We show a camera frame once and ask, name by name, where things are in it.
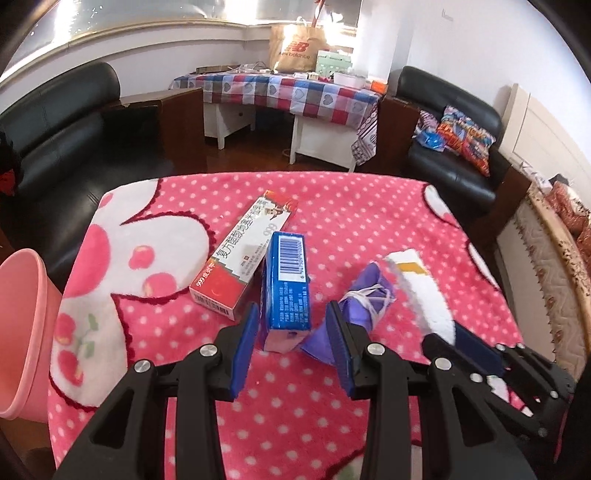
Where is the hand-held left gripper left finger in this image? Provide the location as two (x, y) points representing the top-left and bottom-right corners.
(53, 302), (260, 480)

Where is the blue shiny packet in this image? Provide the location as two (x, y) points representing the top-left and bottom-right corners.
(413, 129), (446, 151)

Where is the white container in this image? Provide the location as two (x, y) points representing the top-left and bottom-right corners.
(332, 71), (370, 88)

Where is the blue barcode carton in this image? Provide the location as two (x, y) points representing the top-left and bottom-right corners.
(261, 231), (314, 354)

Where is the black leather armchair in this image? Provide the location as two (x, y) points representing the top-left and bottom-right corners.
(379, 66), (532, 222)

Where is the purple face mask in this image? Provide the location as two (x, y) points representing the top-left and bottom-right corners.
(300, 261), (398, 365)

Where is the pink printed blanket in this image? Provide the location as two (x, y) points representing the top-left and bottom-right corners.
(46, 171), (557, 480)

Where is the white table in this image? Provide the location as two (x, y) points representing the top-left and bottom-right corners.
(203, 104), (358, 171)

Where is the brown paper bag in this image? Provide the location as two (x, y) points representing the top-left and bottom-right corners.
(269, 18), (331, 73)

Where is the red floral quilt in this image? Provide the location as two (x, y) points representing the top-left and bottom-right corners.
(545, 182), (591, 278)

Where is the white towel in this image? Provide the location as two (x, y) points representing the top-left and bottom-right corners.
(383, 249), (458, 344)

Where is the pink plastic bin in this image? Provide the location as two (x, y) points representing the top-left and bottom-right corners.
(0, 248), (63, 423)

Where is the window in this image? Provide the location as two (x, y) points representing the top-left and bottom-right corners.
(18, 0), (363, 47)

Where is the wooden side table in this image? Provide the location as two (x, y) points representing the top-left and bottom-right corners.
(360, 92), (421, 175)
(106, 87), (206, 176)

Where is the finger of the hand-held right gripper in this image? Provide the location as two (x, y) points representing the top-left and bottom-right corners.
(422, 332), (568, 455)
(455, 323), (575, 407)

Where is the long red white carton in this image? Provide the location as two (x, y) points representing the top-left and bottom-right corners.
(189, 189), (297, 321)

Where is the beige quilted bed cover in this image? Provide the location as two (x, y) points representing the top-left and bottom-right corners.
(496, 182), (591, 370)

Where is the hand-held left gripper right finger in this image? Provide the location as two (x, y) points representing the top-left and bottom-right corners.
(325, 301), (536, 480)

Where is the colourful printed cushion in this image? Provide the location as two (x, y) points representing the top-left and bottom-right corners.
(436, 105), (497, 178)

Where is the long black leather sofa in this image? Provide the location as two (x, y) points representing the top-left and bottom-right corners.
(0, 61), (176, 287)

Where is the cream wooden bed board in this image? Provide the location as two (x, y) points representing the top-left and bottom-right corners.
(496, 83), (591, 195)

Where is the green box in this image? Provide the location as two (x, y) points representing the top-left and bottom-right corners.
(315, 50), (354, 79)

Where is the checkered cloth table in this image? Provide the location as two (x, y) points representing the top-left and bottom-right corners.
(173, 71), (386, 167)

